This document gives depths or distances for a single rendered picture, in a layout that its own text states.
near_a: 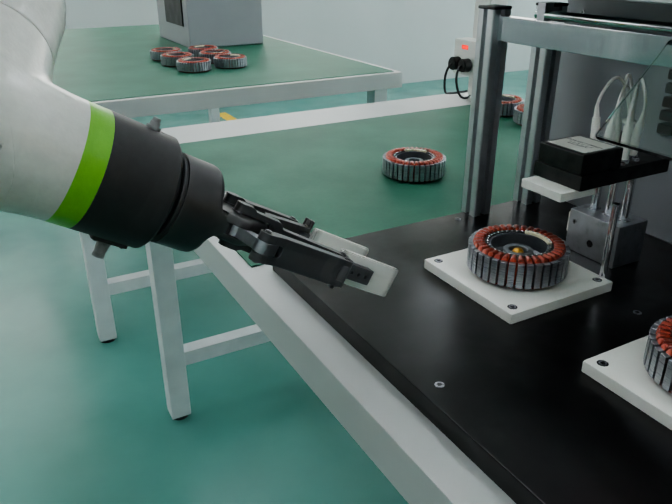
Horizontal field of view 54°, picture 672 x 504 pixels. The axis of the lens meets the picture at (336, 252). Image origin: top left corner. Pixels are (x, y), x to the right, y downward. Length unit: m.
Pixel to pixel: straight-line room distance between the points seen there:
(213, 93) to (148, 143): 1.47
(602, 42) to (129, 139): 0.52
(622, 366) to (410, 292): 0.23
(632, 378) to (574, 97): 0.51
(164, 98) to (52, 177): 1.46
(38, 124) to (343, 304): 0.38
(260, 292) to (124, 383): 1.23
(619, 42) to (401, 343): 0.39
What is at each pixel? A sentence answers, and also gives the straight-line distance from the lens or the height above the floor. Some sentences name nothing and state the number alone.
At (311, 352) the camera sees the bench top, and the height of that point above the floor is 0.75.
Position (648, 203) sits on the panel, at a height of 0.81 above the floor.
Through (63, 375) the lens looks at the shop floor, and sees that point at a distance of 2.08.
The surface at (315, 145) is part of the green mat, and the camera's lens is 1.37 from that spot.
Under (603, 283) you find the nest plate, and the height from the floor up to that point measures 0.78.
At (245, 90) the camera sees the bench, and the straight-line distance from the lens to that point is 1.99.
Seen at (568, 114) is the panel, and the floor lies 0.90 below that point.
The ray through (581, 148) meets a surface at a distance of 0.77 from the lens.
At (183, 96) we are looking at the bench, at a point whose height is 0.74.
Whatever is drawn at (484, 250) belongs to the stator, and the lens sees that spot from 0.74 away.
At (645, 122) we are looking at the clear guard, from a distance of 0.46.
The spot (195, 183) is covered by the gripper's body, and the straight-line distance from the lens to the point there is 0.51.
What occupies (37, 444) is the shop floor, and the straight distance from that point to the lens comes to 1.85.
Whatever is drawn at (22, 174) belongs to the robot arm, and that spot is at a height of 0.99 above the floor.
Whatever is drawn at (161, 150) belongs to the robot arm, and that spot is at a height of 0.99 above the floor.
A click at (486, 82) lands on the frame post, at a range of 0.91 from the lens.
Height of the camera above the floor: 1.12
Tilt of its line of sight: 25 degrees down
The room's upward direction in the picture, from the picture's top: straight up
